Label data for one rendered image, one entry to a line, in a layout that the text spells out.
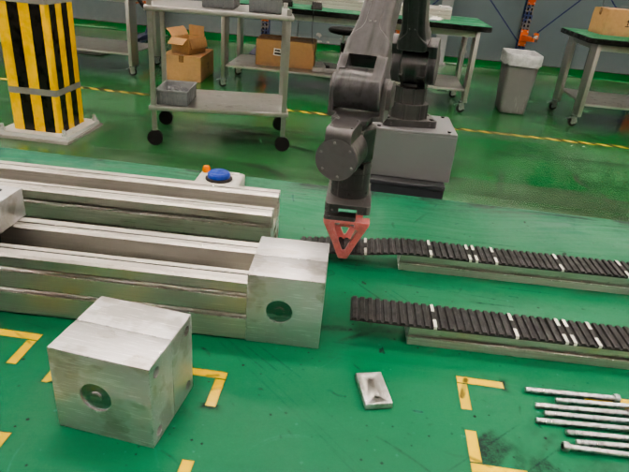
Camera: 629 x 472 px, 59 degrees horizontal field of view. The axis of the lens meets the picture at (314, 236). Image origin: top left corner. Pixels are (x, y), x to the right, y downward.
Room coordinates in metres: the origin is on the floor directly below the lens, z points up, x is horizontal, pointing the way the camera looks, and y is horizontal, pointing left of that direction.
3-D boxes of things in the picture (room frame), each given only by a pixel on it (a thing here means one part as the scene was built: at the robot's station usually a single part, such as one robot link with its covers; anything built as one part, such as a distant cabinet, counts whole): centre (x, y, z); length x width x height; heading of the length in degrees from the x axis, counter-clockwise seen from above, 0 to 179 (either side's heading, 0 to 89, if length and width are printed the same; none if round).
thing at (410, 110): (1.26, -0.18, 0.93); 0.12 x 0.09 x 0.08; 95
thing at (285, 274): (0.61, 0.03, 0.83); 0.12 x 0.09 x 0.10; 178
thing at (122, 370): (0.44, 0.17, 0.83); 0.11 x 0.10 x 0.10; 170
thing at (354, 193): (0.78, -0.05, 0.91); 0.10 x 0.07 x 0.07; 177
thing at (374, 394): (0.48, -0.08, 0.78); 0.05 x 0.03 x 0.01; 11
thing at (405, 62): (1.24, -0.18, 1.00); 0.09 x 0.05 x 0.10; 164
